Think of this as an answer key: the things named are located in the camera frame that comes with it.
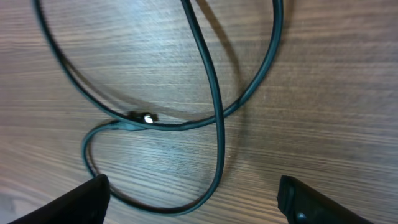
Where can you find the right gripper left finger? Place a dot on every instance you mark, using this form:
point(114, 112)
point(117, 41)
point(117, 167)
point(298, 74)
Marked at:
point(85, 204)

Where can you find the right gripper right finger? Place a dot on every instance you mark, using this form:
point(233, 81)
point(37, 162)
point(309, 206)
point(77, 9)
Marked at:
point(302, 204)

